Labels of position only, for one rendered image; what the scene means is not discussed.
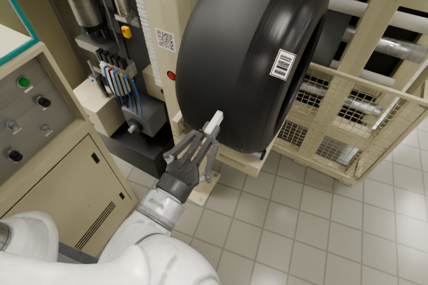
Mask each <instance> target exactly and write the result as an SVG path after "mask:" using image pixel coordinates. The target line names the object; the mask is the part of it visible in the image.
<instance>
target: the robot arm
mask: <svg viewBox="0 0 428 285"><path fill-rule="evenodd" d="M222 120H223V112H221V111H219V110H218V111H217V112H216V113H215V115H214V117H213V118H212V120H211V122H209V121H207V122H206V123H205V124H204V126H203V128H202V129H199V131H195V130H191V131H190V132H189V133H188V134H187V135H186V136H185V137H184V138H183V139H182V140H181V141H180V142H179V143H178V144H177V145H176V146H175V147H174V148H173V149H172V150H170V151H167V152H165V153H164V154H163V157H164V159H165V161H166V162H167V166H166V171H165V173H163V175H162V176H161V178H160V179H159V181H158V182H157V184H156V188H157V189H155V188H150V189H149V190H148V191H147V193H146V195H145V196H144V197H143V199H142V201H141V202H140V203H139V205H138V206H137V207H136V209H135V211H134V212H133V213H132V214H131V215H130V216H129V217H128V218H127V219H126V220H125V221H124V222H123V223H122V224H121V225H120V227H119V228H118V229H117V231H116V232H115V233H114V235H113V237H112V238H111V239H110V241H109V243H108V244H107V245H106V247H105V249H104V251H103V252H102V254H101V256H100V258H99V260H98V263H96V264H72V263H61V262H57V259H58V252H59V233H58V229H57V226H56V224H55V221H54V220H53V218H52V217H51V216H50V215H48V214H47V213H45V212H42V211H22V212H19V213H17V214H14V215H13V216H11V217H8V218H3V219H0V285H220V281H219V278H218V275H217V273H216V271H215V270H214V268H213V267H212V266H211V264H210V263H209V262H208V260H207V259H206V258H205V257H204V256H203V255H202V254H200V253H199V252H197V251H196V250H195V249H193V248H192V247H190V246H189V245H187V244H186V243H184V242H182V241H180V240H178V239H176V238H173V237H170V235H171V232H172V231H173V230H174V228H175V225H176V224H177V222H178V220H179V219H180V217H181V215H182V214H183V212H184V208H183V206H182V205H181V204H184V203H185V202H186V200H187V199H188V197H189V195H190V194H191V192H192V190H193V189H194V187H195V186H197V185H198V184H199V183H200V182H207V183H211V171H212V168H213V164H214V162H215V158H216V155H217V151H218V141H217V140H216V139H215V138H216V136H217V134H218V133H219V132H220V126H219V125H220V123H221V121H222ZM204 137H206V138H207V139H206V140H205V142H204V144H203V145H202V146H201V148H200V150H199V151H198V153H197V155H196V156H195V157H194V158H193V159H192V161H191V158H192V157H193V155H194V153H195V152H196V151H197V149H198V147H199V146H200V144H201V143H202V141H203V139H204ZM190 143H191V145H190V146H189V148H188V150H187V151H186V152H185V153H184V154H183V156H182V157H181V158H179V159H177V160H175V161H174V159H175V158H176V157H177V156H178V155H179V154H180V153H181V152H182V151H183V150H184V149H185V148H186V147H187V146H188V145H189V144H190ZM211 145H212V146H211ZM210 147H211V151H210V154H209V157H208V161H207V163H206V167H205V172H203V173H202V175H201V176H200V177H199V166H200V164H201V162H202V160H203V158H204V157H205V155H206V154H207V152H208V150H209V149H210Z"/></svg>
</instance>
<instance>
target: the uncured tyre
mask: <svg viewBox="0 0 428 285"><path fill-rule="evenodd" d="M328 6H329V0H197V3H196V5H195V6H194V9H193V10H192V13H191V14H190V17H189V20H188V22H187V25H186V28H185V30H184V33H183V37H182V41H181V44H180V49H179V52H178V58H177V63H176V74H175V90H176V98H177V101H178V105H179V107H180V111H181V113H182V116H183V119H184V121H185V123H186V124H187V125H188V126H189V127H191V128H192V129H193V130H195V131H199V129H201V128H203V126H204V124H205V123H206V122H207V121H209V122H211V120H212V118H213V117H214V115H215V113H216V112H217V111H218V110H219V111H221V112H223V120H222V121H221V123H220V125H219V126H220V132H219V133H218V134H217V136H216V138H215V139H216V140H217V141H218V142H219V143H221V144H223V145H225V146H227V147H229V148H232V149H234V150H236V149H235V147H236V148H239V149H244V150H245V152H240V151H238V152H240V153H247V154H252V153H256V152H258V151H262V150H264V149H266V148H267V147H268V146H269V145H270V143H271V141H272V140H273V139H274V137H275V135H276V134H277V133H278V131H279V129H280V128H281V126H282V124H283V122H284V121H285V119H286V117H287V115H288V113H289V111H290V109H291V106H292V104H293V102H294V100H295V98H296V95H297V93H298V91H299V89H300V87H301V84H302V82H303V79H304V77H305V75H306V72H307V70H308V68H309V65H310V62H311V60H312V57H313V54H314V53H315V49H316V47H317V44H318V41H319V39H320V35H321V33H322V29H323V26H324V22H325V18H326V14H327V9H328ZM280 49H282V50H285V51H287V52H290V53H293V54H295V55H296V58H295V60H294V63H293V64H292V67H291V70H290V72H289V75H288V77H287V79H286V81H285V80H283V79H280V78H277V77H275V76H272V75H270V72H271V70H272V68H273V65H274V62H275V60H276V57H277V55H278V52H279V50H280ZM191 123H192V124H191ZM193 124H194V125H193ZM197 126H198V127H197ZM236 151H237V150H236Z"/></svg>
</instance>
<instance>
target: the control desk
mask: <svg viewBox="0 0 428 285"><path fill-rule="evenodd" d="M137 201H138V199H137V198H136V196H135V194H134V193H133V191H132V190H131V187H130V186H129V184H128V183H127V181H126V180H125V177H124V176H123V174H122V173H121V171H120V169H119V168H118V166H117V164H116V163H115V161H114V159H113V157H112V156H111V154H110V152H109V151H108V149H107V147H106V146H105V144H104V143H103V141H102V139H101V138H100V136H99V134H98V133H97V131H96V129H95V128H94V126H93V124H92V122H91V121H90V119H89V117H88V115H87V114H86V112H85V110H84V109H83V107H82V105H81V104H80V101H79V100H78V98H77V97H76V95H75V93H74V92H73V90H72V88H71V87H70V85H69V83H68V82H67V80H66V79H65V77H64V75H63V73H62V71H61V70H60V68H59V67H58V65H57V63H56V61H55V60H54V58H53V57H52V55H51V53H50V52H49V50H48V48H47V47H46V44H44V43H42V42H40V41H39V42H37V43H36V44H35V45H33V46H31V47H30V48H28V49H27V50H25V51H24V52H22V53H20V54H19V55H17V56H16V57H14V58H12V59H11V60H9V61H7V62H6V63H5V64H3V65H1V66H0V219H3V218H8V217H11V216H13V215H14V214H17V213H19V212H22V211H42V212H45V213H47V214H48V215H50V216H51V217H52V218H53V220H54V221H55V224H56V226H57V229H58V233H59V242H61V243H63V244H65V245H68V246H70V247H73V248H75V249H77V250H79V251H81V252H84V253H86V254H89V255H91V256H93V257H96V256H97V254H98V253H99V252H100V250H102V248H103V247H104V245H105V244H106V243H107V241H108V240H109V239H110V237H111V236H112V235H113V233H114V232H115V230H116V229H117V228H118V227H119V225H120V224H121V222H123V220H124V219H125V217H126V216H127V215H128V214H129V212H130V211H131V209H132V208H133V207H134V206H135V204H136V203H137Z"/></svg>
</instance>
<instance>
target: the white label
mask: <svg viewBox="0 0 428 285"><path fill-rule="evenodd" d="M295 58H296V55H295V54H293V53H290V52H287V51H285V50H282V49H280V50H279V52H278V55H277V57H276V60H275V62H274V65H273V68H272V70H271V72H270V75H272V76H275V77H277V78H280V79H283V80H285V81H286V79H287V77H288V75H289V72H290V70H291V67H292V64H293V63H294V60H295Z"/></svg>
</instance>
